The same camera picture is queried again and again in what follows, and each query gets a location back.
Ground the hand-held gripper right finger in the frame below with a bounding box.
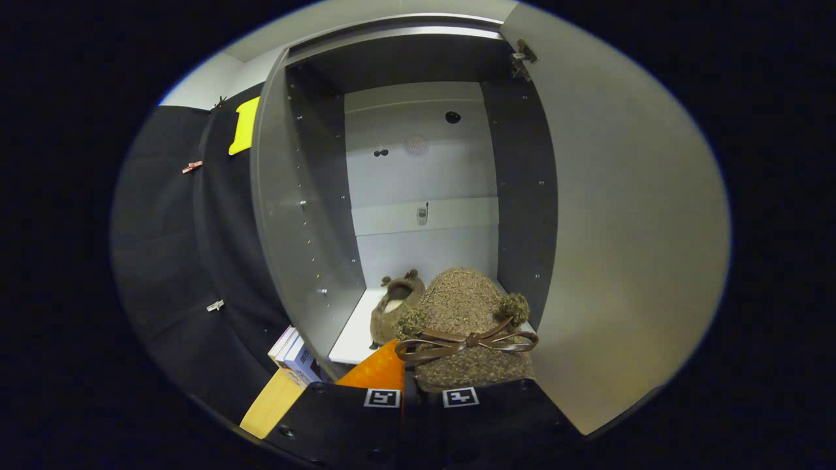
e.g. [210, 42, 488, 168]
[408, 377, 587, 468]

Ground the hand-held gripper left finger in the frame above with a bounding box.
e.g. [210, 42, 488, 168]
[265, 338, 407, 468]

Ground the beige shoe cabinet door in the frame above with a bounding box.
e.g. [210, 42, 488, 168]
[500, 0, 732, 437]

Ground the grey shoe cabinet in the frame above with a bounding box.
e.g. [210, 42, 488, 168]
[251, 13, 564, 384]

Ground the brown fuzzy shoe with bow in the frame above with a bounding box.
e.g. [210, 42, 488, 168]
[370, 269, 426, 351]
[395, 266, 540, 394]

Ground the black backdrop cloth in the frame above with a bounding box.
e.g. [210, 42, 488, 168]
[111, 82, 296, 425]

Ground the stack of small boxes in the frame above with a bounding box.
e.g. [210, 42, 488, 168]
[268, 325, 325, 387]

